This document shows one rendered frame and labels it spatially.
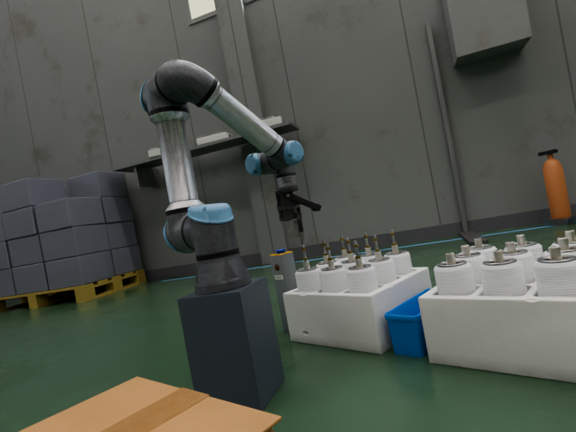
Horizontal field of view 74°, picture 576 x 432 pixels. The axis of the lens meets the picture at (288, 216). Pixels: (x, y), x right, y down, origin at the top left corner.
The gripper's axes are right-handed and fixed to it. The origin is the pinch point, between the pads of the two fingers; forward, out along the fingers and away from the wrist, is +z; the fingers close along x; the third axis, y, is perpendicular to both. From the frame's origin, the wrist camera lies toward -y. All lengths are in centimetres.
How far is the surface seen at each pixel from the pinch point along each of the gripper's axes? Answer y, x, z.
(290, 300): 8.8, 2.6, 20.3
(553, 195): -206, -160, 12
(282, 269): 10.0, -10.7, 10.6
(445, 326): -30, 43, 25
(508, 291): -44, 51, 17
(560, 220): -205, -155, 32
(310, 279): 0.2, 4.8, 13.9
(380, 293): -19.4, 24.3, 18.5
